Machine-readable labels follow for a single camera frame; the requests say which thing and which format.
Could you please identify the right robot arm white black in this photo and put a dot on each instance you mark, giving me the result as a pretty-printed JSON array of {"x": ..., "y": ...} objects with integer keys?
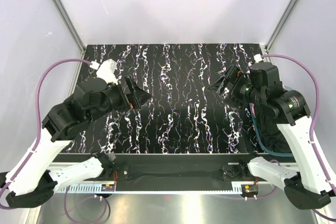
[{"x": 307, "y": 188}]

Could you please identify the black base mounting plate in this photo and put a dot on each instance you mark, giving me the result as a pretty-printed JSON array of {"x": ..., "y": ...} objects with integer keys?
[{"x": 195, "y": 171}]

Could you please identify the left aluminium frame post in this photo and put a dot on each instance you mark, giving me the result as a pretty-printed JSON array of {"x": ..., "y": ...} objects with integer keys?
[{"x": 69, "y": 25}]

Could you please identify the aluminium frame post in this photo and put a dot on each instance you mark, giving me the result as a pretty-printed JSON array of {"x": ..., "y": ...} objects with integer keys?
[
  {"x": 69, "y": 25},
  {"x": 280, "y": 25}
]

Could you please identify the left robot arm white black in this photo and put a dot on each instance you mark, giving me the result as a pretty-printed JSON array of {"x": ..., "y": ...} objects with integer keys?
[{"x": 31, "y": 183}]

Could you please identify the black t shirt in basket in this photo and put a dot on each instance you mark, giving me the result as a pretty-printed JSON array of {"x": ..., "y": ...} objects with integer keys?
[{"x": 270, "y": 127}]

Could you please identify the pink t shirt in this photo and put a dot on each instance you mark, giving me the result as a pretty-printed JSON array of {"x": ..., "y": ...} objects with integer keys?
[{"x": 252, "y": 109}]

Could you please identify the teal plastic laundry basket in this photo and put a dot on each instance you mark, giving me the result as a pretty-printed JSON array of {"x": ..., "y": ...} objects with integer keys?
[{"x": 270, "y": 148}]

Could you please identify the white slotted cable duct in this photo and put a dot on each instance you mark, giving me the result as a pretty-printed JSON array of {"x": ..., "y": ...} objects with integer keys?
[{"x": 103, "y": 188}]

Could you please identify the right aluminium frame post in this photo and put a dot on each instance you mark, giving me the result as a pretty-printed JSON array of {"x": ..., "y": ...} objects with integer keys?
[{"x": 280, "y": 25}]

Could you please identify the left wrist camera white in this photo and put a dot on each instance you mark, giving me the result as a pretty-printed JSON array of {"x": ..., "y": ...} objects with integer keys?
[{"x": 105, "y": 70}]

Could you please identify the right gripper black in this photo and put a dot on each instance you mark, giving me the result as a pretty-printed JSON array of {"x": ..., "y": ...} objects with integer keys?
[{"x": 232, "y": 85}]

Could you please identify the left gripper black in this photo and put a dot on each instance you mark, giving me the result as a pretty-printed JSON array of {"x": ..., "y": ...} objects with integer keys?
[{"x": 126, "y": 92}]

